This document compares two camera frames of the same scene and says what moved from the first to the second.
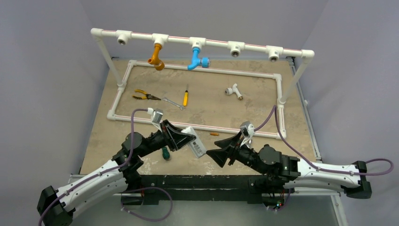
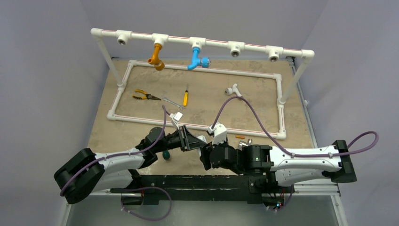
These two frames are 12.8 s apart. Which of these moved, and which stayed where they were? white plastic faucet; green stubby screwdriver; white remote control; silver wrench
Moved: white remote control
Stayed: white plastic faucet; green stubby screwdriver; silver wrench
